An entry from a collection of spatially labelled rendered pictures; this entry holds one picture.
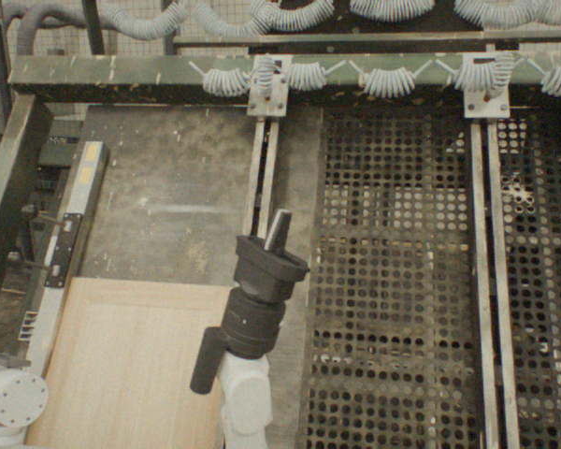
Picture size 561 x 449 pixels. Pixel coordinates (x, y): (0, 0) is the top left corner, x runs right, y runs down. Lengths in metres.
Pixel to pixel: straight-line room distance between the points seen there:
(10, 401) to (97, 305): 0.63
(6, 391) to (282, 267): 0.38
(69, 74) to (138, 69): 0.20
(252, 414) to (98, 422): 0.58
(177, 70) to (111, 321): 0.69
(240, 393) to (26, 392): 0.28
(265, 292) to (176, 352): 0.57
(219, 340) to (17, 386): 0.26
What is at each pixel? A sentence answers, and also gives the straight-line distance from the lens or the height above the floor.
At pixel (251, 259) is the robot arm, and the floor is 1.58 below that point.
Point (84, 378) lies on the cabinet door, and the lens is 1.34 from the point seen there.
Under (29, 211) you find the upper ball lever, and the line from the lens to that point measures 1.37.
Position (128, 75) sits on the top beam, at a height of 1.83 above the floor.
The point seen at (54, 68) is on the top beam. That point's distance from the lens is 1.66.
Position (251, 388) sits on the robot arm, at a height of 1.40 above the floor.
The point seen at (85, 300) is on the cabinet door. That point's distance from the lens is 1.37.
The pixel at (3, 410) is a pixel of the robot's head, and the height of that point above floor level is 1.43.
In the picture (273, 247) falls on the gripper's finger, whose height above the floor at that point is 1.60.
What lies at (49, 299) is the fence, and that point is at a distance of 1.40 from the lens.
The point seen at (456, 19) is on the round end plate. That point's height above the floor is 2.01.
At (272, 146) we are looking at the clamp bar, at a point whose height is 1.66.
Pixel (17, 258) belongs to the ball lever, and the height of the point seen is 1.42.
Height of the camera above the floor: 1.83
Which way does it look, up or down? 16 degrees down
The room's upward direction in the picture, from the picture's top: straight up
